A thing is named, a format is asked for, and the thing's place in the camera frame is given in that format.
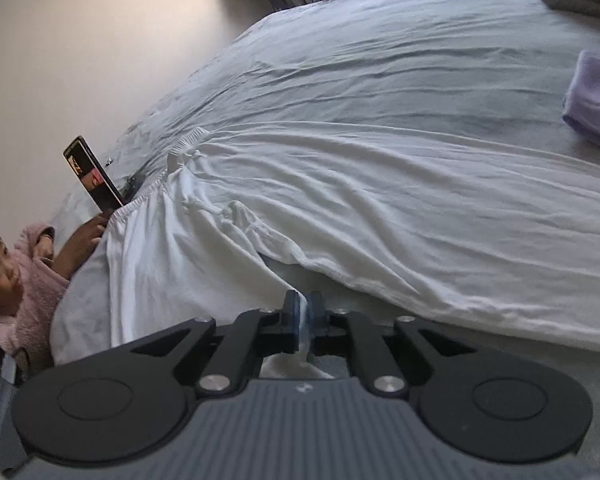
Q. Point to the folded purple cloth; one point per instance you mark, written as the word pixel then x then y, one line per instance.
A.
pixel 597 100

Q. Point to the white pants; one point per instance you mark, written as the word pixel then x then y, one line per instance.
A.
pixel 380 210

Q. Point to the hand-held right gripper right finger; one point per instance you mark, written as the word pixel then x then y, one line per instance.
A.
pixel 317 316

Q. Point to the grey bed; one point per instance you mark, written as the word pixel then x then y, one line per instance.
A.
pixel 380 50

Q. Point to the black smartphone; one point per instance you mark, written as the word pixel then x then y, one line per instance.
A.
pixel 92 172

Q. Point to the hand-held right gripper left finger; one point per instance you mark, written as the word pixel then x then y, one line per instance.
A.
pixel 293 315

